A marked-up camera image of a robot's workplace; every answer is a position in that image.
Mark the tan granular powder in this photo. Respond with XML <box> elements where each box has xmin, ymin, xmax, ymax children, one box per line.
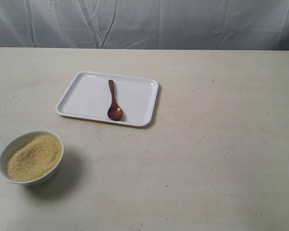
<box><xmin>7</xmin><ymin>135</ymin><xmax>62</xmax><ymax>181</ymax></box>

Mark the dark brown wooden spoon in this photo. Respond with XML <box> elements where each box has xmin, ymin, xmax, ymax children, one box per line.
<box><xmin>107</xmin><ymin>80</ymin><xmax>123</xmax><ymax>120</ymax></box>

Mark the white ceramic bowl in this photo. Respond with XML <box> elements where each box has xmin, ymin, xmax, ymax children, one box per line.
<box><xmin>0</xmin><ymin>130</ymin><xmax>65</xmax><ymax>186</ymax></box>

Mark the white fabric backdrop curtain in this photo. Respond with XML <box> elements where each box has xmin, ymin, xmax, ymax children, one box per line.
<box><xmin>0</xmin><ymin>0</ymin><xmax>289</xmax><ymax>51</ymax></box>

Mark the white rectangular plastic tray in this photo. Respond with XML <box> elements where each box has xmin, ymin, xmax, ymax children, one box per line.
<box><xmin>55</xmin><ymin>71</ymin><xmax>159</xmax><ymax>127</ymax></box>

